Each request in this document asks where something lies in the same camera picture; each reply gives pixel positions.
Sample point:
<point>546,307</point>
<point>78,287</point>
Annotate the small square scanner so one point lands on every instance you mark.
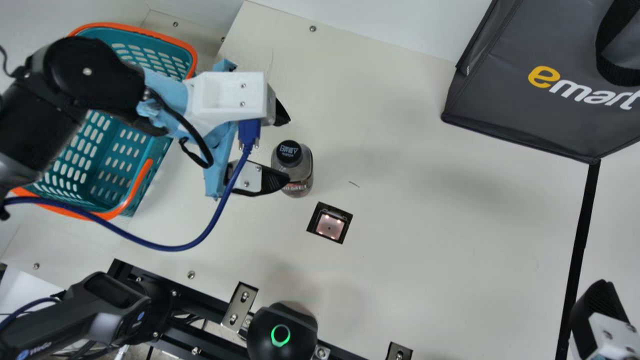
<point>330,223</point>

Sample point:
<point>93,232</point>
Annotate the dark coffee bottle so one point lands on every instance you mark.
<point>292,167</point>

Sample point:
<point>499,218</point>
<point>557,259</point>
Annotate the black strip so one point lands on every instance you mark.
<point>577,250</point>

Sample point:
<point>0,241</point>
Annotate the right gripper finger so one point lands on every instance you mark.
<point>595,305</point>

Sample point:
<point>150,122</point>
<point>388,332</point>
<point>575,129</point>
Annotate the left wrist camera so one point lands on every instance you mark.
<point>225,97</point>

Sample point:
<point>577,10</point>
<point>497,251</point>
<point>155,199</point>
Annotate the teal shopping basket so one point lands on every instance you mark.
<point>100,160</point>

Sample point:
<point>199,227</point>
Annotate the black device with green light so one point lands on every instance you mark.
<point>282,330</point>

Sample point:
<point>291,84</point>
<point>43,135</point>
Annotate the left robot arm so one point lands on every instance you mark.
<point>85,75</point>

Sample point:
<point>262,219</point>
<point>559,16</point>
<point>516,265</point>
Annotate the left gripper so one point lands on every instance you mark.
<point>167,100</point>

